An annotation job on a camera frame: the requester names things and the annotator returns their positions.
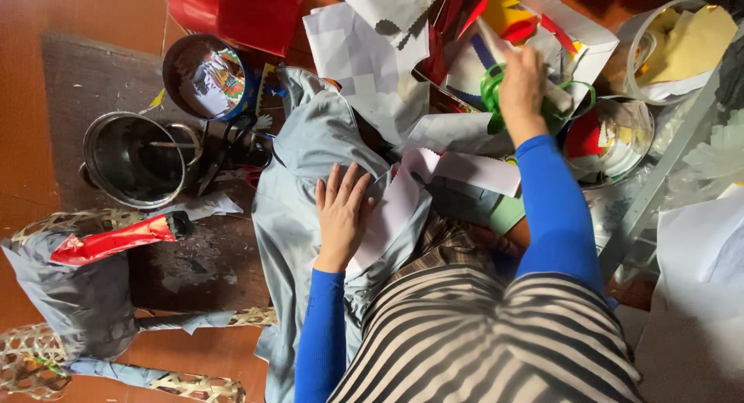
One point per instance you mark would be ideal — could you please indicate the heap of white paper sheets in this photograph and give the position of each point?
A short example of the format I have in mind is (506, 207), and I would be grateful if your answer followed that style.
(697, 310)

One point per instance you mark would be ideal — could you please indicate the white paper roll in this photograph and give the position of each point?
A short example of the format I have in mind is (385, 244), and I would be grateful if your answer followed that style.
(559, 96)

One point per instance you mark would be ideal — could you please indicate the clear jar with yellow paper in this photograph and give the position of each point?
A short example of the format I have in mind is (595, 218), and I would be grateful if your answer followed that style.
(680, 48)

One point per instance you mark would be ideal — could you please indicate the large grey paper-covered figure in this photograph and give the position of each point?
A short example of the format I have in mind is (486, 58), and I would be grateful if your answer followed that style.
(290, 217)

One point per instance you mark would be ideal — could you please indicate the person's plaid trousers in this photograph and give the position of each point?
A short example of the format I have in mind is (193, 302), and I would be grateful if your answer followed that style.
(447, 240)

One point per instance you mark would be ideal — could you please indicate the grey paper bamboo horse figure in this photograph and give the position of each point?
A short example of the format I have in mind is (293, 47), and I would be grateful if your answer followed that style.
(81, 304)

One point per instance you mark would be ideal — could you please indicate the creased white paper sheet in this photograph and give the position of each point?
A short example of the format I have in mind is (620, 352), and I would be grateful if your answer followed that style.
(360, 66)

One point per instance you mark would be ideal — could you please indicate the red paper folder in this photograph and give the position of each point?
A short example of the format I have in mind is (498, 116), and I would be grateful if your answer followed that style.
(244, 13)

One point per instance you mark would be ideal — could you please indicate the person's right fingers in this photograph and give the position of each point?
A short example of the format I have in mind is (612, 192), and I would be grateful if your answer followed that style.
(522, 60)

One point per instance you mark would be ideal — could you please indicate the green plastic tape dispenser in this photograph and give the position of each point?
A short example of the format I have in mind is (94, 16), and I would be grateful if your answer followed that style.
(491, 95)

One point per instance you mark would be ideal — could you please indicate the white scallop-edged paper sheet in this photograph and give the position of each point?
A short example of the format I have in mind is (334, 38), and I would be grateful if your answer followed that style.
(389, 5)

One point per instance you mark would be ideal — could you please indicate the steel cooking pot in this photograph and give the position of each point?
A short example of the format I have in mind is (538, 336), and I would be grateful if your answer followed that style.
(136, 159)

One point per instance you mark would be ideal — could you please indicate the person's left hand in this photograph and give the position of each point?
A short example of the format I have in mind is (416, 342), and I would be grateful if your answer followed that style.
(343, 228)

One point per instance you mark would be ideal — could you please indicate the yellow paper scrap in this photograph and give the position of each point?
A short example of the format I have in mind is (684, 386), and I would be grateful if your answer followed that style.
(157, 99)

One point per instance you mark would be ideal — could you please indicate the black scissors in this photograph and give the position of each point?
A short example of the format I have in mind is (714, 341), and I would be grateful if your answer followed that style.
(224, 153)

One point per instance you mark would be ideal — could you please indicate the person's right hand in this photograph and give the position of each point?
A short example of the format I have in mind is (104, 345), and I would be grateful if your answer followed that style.
(523, 101)

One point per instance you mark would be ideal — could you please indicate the red foil paper strip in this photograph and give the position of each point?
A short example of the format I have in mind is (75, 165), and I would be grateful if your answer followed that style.
(110, 243)

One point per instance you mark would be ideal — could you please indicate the clear plastic bag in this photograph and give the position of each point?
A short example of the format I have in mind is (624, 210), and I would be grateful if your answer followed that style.
(715, 147)

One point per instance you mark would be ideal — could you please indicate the green paper sheet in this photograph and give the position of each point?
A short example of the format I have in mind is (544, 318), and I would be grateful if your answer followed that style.
(507, 214)

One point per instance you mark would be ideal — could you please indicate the round tin of paper scraps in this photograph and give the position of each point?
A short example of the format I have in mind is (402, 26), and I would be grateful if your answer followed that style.
(203, 77)

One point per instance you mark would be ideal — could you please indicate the person's striped shirt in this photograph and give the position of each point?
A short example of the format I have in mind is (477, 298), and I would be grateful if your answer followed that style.
(476, 345)

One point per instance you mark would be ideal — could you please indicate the grey metal bar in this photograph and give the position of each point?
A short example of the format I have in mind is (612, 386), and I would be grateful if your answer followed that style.
(662, 170)

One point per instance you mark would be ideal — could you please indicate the flat white paper sheet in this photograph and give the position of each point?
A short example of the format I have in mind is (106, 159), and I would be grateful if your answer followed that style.
(459, 133)

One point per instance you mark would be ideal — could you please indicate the dark wooden board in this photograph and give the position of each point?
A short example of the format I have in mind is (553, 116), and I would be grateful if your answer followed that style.
(87, 77)

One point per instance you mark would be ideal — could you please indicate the white carton of coloured paper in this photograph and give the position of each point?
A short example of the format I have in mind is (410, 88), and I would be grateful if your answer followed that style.
(575, 37)

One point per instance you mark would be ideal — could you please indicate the small white paper piece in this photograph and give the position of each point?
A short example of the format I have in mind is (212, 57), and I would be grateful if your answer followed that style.
(203, 205)

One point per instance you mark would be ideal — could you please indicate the clear bowl of paper pieces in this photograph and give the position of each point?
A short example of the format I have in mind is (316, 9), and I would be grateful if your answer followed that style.
(610, 141)

